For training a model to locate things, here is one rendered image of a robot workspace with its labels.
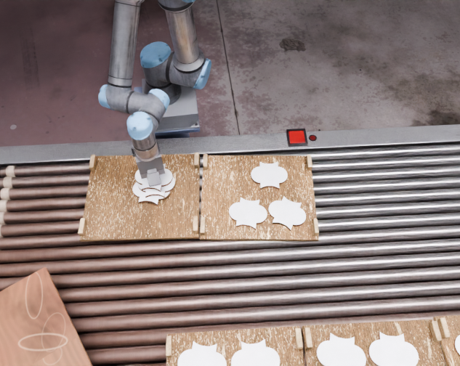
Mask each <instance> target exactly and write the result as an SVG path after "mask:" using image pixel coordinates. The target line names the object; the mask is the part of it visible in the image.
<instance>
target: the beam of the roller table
mask: <svg viewBox="0 0 460 366"><path fill-rule="evenodd" d="M306 135H307V141H308V145H307V146H299V147H289V146H288V141H287V136H286V133H276V134H247V135H231V136H216V137H187V138H171V139H157V140H156V142H157V143H158V146H159V150H160V153H161V155H175V154H194V153H199V154H200V157H203V154H207V155H253V154H268V153H296V152H311V151H326V150H354V149H369V148H384V147H412V146H427V145H455V144H460V124H454V125H439V126H410V127H395V128H380V129H350V130H335V131H306ZM310 135H315V136H316V137H317V139H316V140H315V141H310V140H309V136H310ZM132 146H133V144H132V141H131V140H127V141H112V142H83V143H67V144H53V145H23V146H8V147H0V164H1V166H2V167H7V166H37V165H51V164H66V163H89V162H90V158H91V155H96V156H105V155H132V149H131V148H132Z"/></svg>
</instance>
